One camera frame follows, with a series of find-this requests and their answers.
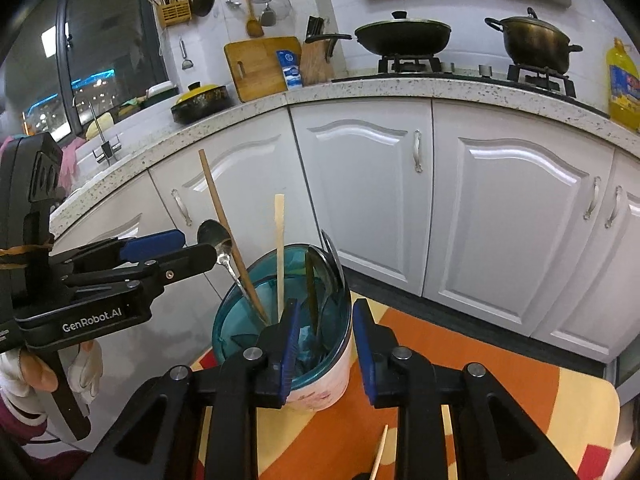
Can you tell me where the silver spoon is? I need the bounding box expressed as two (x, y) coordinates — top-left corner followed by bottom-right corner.
(196, 219), (253, 307)

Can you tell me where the dark wooden chopstick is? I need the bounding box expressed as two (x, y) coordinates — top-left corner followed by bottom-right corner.
(198, 148), (270, 324)

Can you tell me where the light chopstick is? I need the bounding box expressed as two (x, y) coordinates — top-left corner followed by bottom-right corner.
(368, 425), (388, 480)

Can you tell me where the gold fork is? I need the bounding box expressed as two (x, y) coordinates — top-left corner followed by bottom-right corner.
(305, 247), (319, 338)

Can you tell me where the magenta left sleeve forearm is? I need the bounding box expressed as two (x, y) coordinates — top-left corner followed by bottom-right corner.
(1, 393), (90, 479)

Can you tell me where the left gloved hand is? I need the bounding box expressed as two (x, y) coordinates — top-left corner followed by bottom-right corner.
(1, 340), (103, 417)

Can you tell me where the teal utensil holder cup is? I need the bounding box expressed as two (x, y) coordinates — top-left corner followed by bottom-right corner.
(212, 238), (352, 412)

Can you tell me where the pink cloth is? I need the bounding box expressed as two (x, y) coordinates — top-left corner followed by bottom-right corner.
(58, 136), (86, 194)

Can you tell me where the sink faucet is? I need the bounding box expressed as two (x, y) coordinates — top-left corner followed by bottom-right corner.
(88, 103), (122, 165)

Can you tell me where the yellow lidded black pot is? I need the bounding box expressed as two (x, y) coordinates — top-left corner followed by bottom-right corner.
(170, 81), (233, 125)

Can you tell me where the orange patterned mat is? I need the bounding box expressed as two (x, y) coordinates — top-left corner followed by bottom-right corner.
(188, 291), (622, 480)

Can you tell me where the wooden cutting board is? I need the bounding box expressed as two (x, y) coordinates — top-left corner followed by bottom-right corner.
(224, 36), (302, 103)

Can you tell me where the bamboo chopstick basket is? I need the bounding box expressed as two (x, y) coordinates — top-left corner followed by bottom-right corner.
(146, 0), (192, 29)

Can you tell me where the blue white carton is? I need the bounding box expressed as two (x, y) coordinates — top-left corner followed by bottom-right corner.
(277, 50), (303, 90)

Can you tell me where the wooden hanging spatula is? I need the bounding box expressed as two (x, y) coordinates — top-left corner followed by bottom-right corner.
(245, 0), (265, 39)

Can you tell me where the wooden knife block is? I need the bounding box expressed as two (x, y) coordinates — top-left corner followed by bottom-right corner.
(299, 15), (333, 87)

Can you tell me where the hanging mesh strainer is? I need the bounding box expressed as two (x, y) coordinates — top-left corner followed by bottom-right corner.
(270, 0), (293, 22)

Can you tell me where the black wok with lid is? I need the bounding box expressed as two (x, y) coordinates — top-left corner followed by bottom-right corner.
(304, 8), (452, 61)

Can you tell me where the gas stove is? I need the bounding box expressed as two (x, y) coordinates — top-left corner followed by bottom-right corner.
(332, 56), (610, 118)

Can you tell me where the bronze stock pot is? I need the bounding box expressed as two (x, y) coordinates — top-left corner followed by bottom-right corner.
(484, 6), (584, 75)

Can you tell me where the yellow oil bottle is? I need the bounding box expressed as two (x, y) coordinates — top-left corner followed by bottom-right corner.
(605, 38), (639, 132)

